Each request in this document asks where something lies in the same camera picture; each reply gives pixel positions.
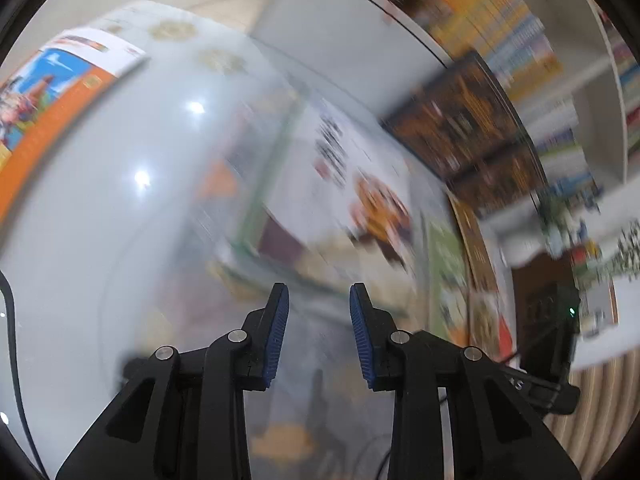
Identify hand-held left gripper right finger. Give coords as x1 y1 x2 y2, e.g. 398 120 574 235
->
349 282 583 480

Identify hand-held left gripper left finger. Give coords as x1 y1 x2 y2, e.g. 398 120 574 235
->
55 282 291 480

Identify row of shelved books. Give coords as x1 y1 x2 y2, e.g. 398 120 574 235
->
400 0 601 201

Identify white appliance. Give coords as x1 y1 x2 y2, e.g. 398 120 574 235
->
577 280 618 341

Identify brown wooden cabinet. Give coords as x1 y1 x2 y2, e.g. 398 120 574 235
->
510 250 581 361

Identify yellow orange cover book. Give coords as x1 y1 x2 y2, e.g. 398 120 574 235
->
470 290 516 361

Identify red yellow box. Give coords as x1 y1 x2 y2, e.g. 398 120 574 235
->
570 240 603 271

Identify beige striped mat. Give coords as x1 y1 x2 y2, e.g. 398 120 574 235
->
545 355 640 480

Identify glass vase green stems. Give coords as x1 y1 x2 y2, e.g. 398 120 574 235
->
600 220 640 281

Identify green cartoon cover book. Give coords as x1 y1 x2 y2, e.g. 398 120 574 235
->
427 217 473 348

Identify mustard brown book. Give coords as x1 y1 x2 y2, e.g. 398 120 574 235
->
447 192 506 293

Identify white warrior figure book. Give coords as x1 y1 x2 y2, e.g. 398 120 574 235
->
235 95 431 306

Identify dark ornate cover book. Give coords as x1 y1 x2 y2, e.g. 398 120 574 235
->
382 52 526 181
445 145 548 218

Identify white bookshelf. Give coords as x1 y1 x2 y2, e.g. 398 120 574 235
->
250 0 640 211

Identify orange bordered picture book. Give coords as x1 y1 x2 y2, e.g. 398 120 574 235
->
0 27 148 221

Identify black cable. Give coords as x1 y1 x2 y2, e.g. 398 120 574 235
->
0 270 51 480

